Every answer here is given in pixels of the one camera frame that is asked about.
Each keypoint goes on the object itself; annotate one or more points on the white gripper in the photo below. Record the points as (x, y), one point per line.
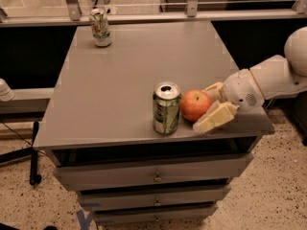
(240, 89)

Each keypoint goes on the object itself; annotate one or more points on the red apple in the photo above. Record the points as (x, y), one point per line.
(194, 104)

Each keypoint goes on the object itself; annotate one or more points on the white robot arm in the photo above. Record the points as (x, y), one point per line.
(285, 76)

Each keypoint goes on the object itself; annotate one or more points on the green soda can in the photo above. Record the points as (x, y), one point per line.
(166, 99)

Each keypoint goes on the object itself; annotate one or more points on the white soda can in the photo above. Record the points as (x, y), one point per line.
(99, 27)

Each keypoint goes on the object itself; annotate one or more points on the middle grey drawer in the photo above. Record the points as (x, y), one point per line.
(154, 198)

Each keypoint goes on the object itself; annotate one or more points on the grey drawer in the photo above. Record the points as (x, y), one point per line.
(120, 175)
(183, 211)
(154, 198)

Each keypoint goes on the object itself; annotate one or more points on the bottom grey drawer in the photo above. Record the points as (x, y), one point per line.
(183, 211)

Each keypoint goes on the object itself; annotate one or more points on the top grey drawer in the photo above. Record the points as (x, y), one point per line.
(120, 175)

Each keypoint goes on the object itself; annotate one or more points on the black tripod stand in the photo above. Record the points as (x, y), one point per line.
(35, 178)

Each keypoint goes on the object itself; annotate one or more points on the white cylinder object at left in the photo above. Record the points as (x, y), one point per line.
(6, 94)

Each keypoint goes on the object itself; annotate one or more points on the metal railing frame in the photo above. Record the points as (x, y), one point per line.
(75, 12)

